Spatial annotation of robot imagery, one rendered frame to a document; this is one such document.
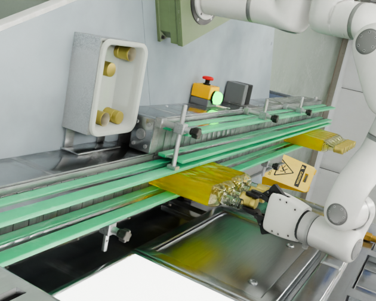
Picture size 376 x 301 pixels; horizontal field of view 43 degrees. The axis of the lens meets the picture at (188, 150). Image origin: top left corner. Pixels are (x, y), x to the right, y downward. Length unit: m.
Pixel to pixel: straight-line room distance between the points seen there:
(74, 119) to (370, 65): 0.65
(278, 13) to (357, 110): 5.90
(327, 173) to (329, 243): 6.18
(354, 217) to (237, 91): 0.94
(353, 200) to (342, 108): 6.14
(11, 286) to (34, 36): 0.80
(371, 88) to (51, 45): 0.67
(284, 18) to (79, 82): 0.53
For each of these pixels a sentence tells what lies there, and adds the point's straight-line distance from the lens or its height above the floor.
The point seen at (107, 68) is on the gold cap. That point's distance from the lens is 1.13.
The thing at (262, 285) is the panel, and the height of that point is 1.27.
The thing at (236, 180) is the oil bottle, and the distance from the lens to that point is 1.29.
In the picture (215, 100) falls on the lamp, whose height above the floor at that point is 0.84.
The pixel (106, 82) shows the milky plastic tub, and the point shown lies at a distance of 1.21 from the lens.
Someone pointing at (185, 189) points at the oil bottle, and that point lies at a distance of 1.22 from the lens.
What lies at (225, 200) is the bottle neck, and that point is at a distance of 1.19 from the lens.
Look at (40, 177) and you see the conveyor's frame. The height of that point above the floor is 0.88.
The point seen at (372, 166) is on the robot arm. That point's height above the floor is 1.42.
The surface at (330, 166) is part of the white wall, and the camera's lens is 7.26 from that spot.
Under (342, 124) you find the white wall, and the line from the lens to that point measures 7.16.
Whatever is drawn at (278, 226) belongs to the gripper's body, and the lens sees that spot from 1.18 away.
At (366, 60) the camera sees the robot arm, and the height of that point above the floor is 1.35.
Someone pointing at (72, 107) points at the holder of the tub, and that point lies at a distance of 1.13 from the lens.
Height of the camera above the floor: 1.51
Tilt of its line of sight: 26 degrees down
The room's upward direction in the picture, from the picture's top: 108 degrees clockwise
